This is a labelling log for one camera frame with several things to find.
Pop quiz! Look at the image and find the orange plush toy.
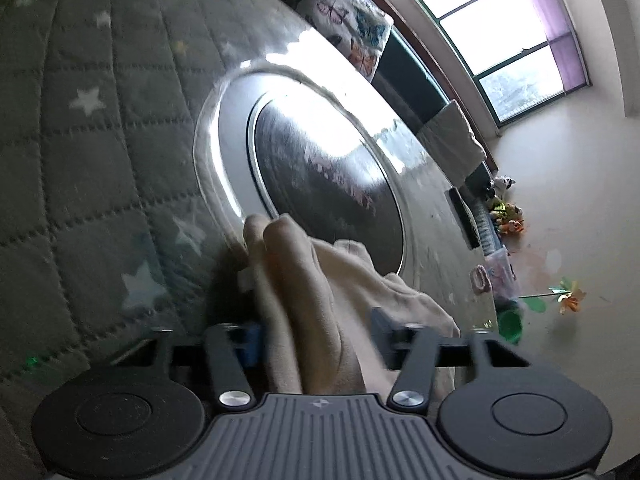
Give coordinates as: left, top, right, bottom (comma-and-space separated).
497, 219, 525, 236

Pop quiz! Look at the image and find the round glass hotplate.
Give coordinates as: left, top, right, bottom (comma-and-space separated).
193, 60, 418, 280

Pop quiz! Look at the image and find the grey plain pillow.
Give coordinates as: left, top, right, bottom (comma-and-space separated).
416, 100, 486, 188

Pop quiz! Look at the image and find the black remote control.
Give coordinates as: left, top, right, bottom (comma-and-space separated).
447, 188, 480, 249

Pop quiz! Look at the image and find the grey quilted star table cover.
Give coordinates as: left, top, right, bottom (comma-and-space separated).
0, 0, 501, 480

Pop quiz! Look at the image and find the cream fleece garment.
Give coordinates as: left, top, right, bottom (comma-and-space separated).
243, 214, 460, 398

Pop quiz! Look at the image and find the green plastic toy bucket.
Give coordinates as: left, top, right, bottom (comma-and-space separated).
497, 309, 523, 346

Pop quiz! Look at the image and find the purple curtain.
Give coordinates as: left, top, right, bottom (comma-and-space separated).
533, 0, 589, 93

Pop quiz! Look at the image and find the black white plush toy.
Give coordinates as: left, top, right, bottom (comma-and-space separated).
491, 176, 516, 200

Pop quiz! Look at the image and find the clear plastic storage box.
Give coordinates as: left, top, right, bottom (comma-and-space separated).
484, 247, 520, 306

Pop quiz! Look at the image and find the green framed window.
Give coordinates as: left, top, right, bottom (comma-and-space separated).
361, 0, 594, 137

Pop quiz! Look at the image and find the butterfly print pillow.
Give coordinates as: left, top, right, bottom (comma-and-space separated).
293, 0, 394, 82

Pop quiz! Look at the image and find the yellow green plush toy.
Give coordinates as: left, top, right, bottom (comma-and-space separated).
489, 202, 523, 222

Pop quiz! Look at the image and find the colourful pinwheel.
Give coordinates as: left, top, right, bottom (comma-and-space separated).
518, 278, 587, 314

